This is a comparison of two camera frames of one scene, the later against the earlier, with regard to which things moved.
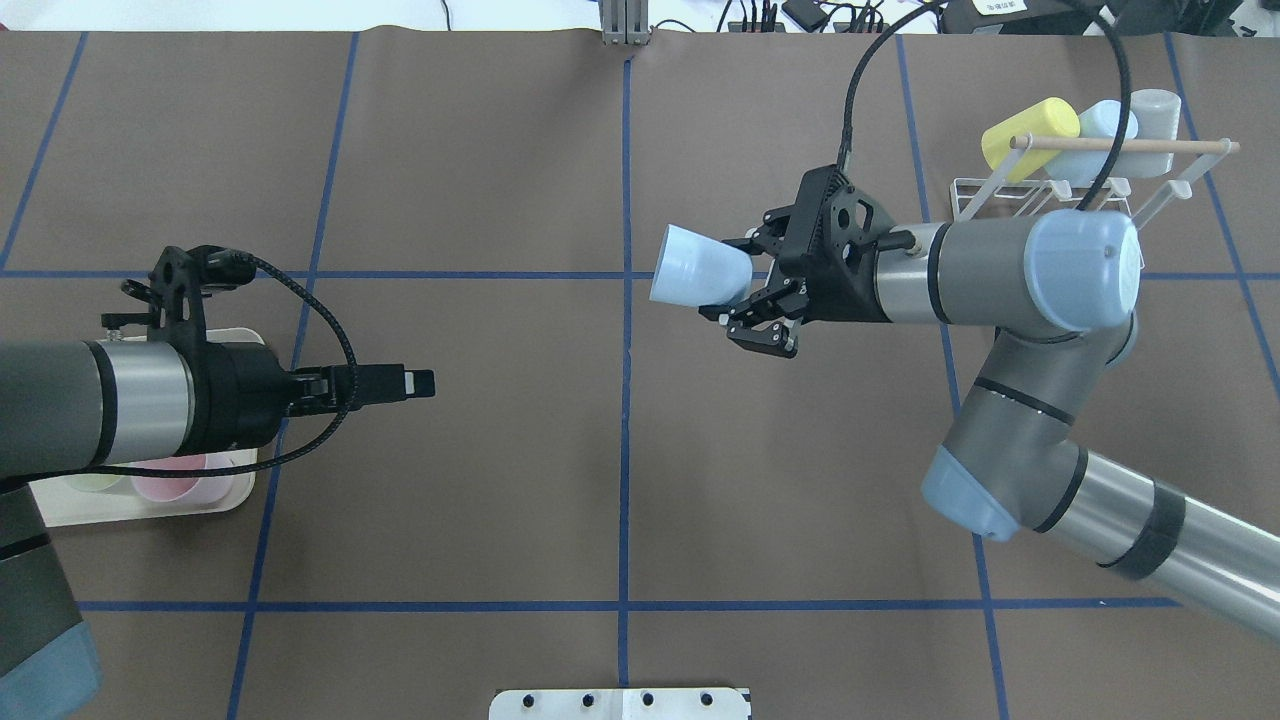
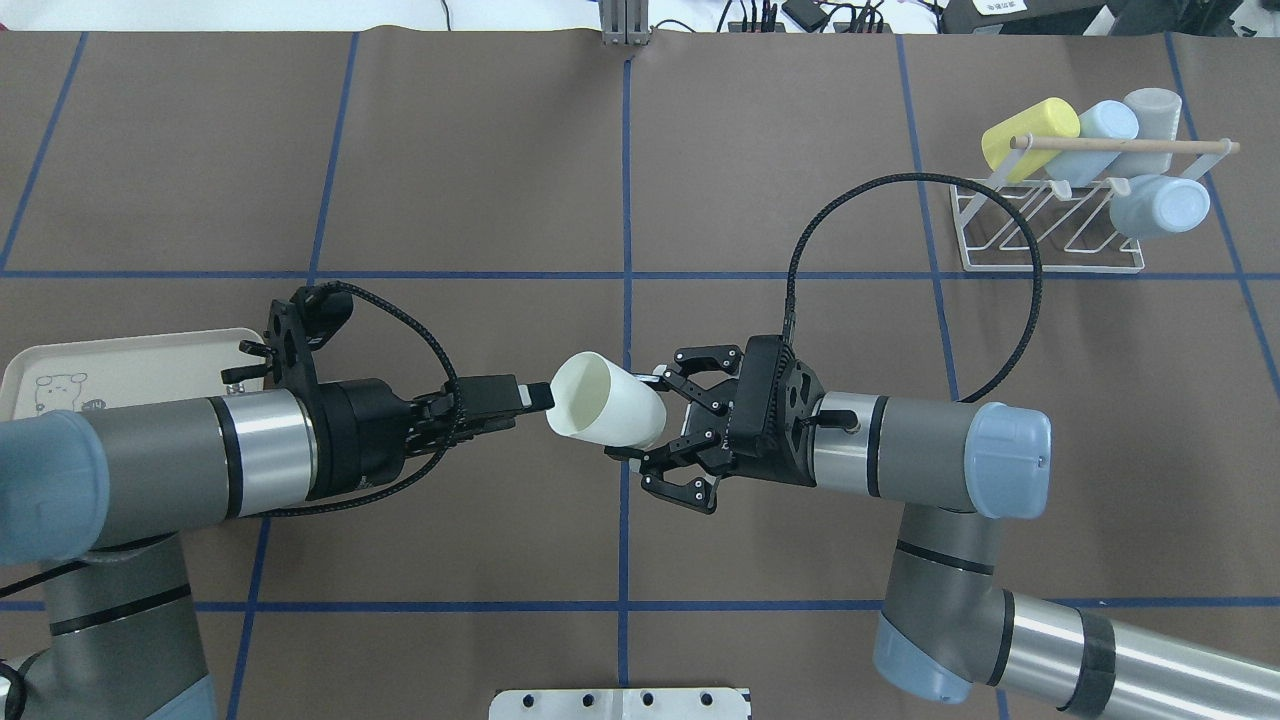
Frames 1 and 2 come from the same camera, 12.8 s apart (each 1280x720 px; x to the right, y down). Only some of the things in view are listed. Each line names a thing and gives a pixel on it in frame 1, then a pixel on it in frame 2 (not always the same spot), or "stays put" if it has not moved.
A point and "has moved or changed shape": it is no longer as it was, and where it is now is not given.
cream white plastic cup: [97, 483] has moved or changed shape
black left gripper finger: [328, 387] → [492, 402]
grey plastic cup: [1157, 113] stays put
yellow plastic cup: [1045, 117] stays put
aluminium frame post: [624, 22] stays put
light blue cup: [1082, 169] stays put
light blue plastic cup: [698, 270] → [1158, 205]
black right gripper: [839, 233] → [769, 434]
